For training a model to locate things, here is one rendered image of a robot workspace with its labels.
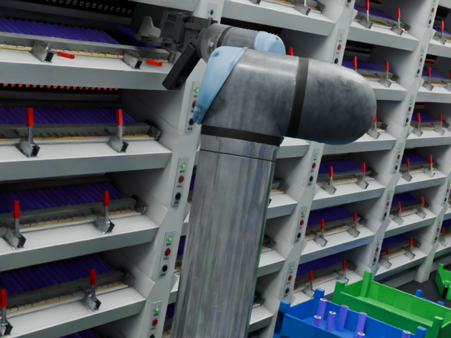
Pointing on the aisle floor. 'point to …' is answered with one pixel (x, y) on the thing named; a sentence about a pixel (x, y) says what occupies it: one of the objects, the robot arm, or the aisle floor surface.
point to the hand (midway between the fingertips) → (138, 38)
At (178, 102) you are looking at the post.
